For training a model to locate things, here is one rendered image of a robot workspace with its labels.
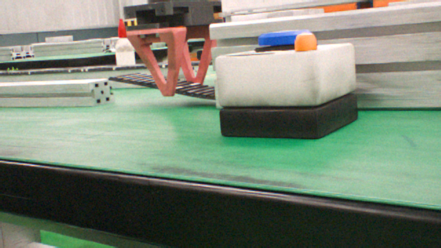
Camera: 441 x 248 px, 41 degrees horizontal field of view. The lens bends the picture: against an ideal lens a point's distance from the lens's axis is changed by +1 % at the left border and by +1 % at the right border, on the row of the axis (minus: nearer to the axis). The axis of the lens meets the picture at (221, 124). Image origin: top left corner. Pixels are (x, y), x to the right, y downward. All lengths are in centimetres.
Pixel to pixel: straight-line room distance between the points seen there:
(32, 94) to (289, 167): 54
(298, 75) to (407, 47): 13
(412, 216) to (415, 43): 25
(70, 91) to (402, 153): 49
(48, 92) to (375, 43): 44
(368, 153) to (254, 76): 11
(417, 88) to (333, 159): 17
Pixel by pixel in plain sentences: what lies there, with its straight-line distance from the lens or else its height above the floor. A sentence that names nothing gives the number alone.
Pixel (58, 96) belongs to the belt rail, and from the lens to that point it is 78.
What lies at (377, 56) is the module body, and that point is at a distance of 50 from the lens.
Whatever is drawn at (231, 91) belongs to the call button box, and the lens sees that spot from 42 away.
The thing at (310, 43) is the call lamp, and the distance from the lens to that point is 40.
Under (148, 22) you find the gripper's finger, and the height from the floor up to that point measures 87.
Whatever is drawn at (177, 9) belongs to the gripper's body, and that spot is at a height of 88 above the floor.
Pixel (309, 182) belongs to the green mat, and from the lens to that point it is 30.
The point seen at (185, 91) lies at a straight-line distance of 64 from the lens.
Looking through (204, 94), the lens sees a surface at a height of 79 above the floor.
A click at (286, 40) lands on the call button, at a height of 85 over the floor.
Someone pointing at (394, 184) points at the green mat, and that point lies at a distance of 29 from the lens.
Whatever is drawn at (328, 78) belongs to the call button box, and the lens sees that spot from 41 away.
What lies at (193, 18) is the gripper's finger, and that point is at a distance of 63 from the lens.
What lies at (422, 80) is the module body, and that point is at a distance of 50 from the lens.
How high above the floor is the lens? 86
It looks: 9 degrees down
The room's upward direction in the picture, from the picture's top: 5 degrees counter-clockwise
